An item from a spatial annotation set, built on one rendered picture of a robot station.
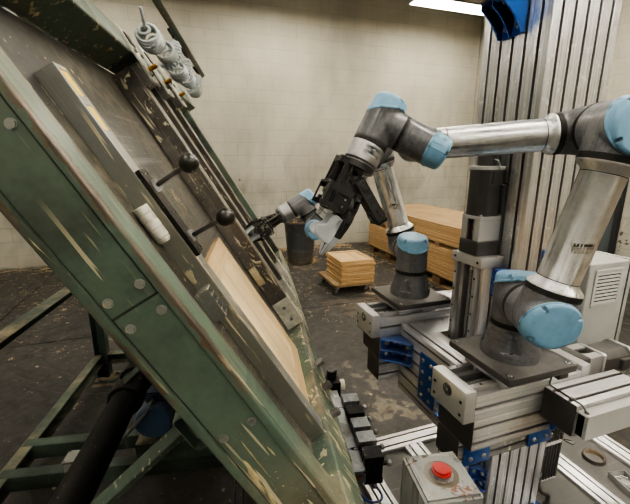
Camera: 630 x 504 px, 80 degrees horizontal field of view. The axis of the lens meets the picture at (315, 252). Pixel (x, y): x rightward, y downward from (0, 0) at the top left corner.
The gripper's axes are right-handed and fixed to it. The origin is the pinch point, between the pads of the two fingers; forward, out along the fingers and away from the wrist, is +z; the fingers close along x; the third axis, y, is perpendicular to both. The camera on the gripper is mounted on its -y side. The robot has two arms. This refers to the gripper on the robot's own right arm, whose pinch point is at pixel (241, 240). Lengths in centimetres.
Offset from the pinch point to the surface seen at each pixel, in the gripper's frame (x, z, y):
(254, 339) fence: 7, -1, 78
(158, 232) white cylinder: -23, 0, 81
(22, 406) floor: 28, 189, -83
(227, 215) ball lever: -19, -13, 82
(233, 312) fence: -1, -1, 78
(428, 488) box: 44, -17, 100
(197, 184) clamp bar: -27.7, -1.2, 16.0
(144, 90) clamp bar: -61, -5, 16
